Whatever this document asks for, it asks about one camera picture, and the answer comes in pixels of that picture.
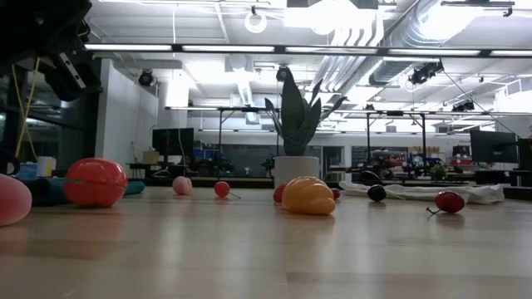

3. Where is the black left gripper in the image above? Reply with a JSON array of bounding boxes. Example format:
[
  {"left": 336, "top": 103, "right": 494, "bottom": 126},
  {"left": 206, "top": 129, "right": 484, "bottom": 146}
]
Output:
[{"left": 41, "top": 49, "right": 103, "bottom": 103}]

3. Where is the orange toy bell pepper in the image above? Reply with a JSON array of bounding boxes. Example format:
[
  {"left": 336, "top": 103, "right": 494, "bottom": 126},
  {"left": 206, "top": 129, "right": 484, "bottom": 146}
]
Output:
[{"left": 281, "top": 175, "right": 337, "bottom": 216}]

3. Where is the small dark purple toy plum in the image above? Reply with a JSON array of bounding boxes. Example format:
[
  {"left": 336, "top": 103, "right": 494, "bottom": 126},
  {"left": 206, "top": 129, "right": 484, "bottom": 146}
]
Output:
[{"left": 367, "top": 184, "right": 387, "bottom": 203}]

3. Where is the red toy cherry with stem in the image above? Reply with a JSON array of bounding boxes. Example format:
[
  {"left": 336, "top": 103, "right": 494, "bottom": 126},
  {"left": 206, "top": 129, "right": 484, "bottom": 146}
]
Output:
[{"left": 426, "top": 190, "right": 466, "bottom": 216}]

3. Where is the white bucket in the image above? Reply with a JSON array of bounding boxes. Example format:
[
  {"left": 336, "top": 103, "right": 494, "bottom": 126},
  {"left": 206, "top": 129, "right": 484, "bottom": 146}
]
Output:
[{"left": 36, "top": 156, "right": 57, "bottom": 178}]

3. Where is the blue storage box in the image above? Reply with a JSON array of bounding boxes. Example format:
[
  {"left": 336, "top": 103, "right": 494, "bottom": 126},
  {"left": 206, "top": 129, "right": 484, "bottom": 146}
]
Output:
[{"left": 16, "top": 162, "right": 38, "bottom": 181}]

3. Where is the red toy tomato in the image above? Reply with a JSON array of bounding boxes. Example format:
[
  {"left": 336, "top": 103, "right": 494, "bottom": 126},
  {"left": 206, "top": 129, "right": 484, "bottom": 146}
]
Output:
[{"left": 63, "top": 157, "right": 129, "bottom": 208}]

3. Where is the dark green folded cloth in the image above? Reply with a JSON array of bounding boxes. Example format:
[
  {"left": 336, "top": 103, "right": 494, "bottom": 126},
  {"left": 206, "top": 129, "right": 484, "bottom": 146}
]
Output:
[{"left": 19, "top": 177, "right": 146, "bottom": 208}]

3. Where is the black computer monitor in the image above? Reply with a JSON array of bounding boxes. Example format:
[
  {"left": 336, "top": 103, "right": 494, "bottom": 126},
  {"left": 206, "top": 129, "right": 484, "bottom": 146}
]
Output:
[
  {"left": 151, "top": 127, "right": 195, "bottom": 157},
  {"left": 470, "top": 130, "right": 519, "bottom": 164}
]

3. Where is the pink toy peach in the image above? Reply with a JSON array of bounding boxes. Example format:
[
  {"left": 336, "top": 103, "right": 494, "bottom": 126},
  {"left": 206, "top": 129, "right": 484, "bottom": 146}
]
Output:
[{"left": 0, "top": 173, "right": 33, "bottom": 228}]

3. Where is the small pale pink toy fruit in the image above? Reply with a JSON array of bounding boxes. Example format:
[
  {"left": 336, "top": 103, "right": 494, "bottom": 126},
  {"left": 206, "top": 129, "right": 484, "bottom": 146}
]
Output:
[{"left": 172, "top": 175, "right": 194, "bottom": 196}]

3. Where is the small red toy cherry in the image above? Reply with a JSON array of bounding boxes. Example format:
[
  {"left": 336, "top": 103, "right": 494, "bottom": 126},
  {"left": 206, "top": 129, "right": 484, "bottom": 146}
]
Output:
[{"left": 214, "top": 180, "right": 242, "bottom": 200}]

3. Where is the overhead light bar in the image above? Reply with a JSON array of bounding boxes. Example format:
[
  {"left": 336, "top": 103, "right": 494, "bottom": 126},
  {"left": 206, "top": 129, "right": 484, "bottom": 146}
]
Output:
[{"left": 85, "top": 42, "right": 532, "bottom": 59}]

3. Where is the green snake plant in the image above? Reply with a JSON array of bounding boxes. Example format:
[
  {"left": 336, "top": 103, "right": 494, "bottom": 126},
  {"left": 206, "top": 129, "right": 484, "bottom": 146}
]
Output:
[{"left": 264, "top": 68, "right": 348, "bottom": 158}]

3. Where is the white round plant pot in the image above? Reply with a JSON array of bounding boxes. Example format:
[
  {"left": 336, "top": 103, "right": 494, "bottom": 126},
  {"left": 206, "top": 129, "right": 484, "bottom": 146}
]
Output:
[{"left": 273, "top": 155, "right": 320, "bottom": 194}]

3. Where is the white folded cloth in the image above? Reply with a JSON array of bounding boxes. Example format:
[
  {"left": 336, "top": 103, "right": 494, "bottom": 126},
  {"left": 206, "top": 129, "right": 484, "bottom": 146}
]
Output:
[{"left": 338, "top": 180, "right": 506, "bottom": 205}]

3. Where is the small background potted plant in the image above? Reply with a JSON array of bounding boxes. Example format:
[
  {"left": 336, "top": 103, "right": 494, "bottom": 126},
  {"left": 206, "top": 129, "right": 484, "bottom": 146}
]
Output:
[{"left": 430, "top": 164, "right": 449, "bottom": 182}]

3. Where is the yellow cable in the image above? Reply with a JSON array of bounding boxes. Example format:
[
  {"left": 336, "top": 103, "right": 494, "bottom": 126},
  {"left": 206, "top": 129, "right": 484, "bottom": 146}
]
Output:
[{"left": 11, "top": 56, "right": 42, "bottom": 161}]

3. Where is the black cable loop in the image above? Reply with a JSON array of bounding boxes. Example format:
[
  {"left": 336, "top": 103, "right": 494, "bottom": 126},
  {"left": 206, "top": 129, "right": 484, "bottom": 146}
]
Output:
[{"left": 0, "top": 149, "right": 21, "bottom": 175}]

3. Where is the black background rig frame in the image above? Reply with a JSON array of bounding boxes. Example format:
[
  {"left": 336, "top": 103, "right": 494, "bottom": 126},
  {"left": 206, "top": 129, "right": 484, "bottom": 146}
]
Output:
[
  {"left": 165, "top": 105, "right": 283, "bottom": 179},
  {"left": 332, "top": 108, "right": 429, "bottom": 175}
]

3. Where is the white ring light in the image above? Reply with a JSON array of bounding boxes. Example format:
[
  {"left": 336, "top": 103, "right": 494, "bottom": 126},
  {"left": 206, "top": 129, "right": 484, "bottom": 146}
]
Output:
[{"left": 244, "top": 10, "right": 268, "bottom": 35}]

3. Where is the silver ceiling duct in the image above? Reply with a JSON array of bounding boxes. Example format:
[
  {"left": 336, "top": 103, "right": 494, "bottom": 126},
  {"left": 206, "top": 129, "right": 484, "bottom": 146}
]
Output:
[{"left": 367, "top": 0, "right": 475, "bottom": 86}]

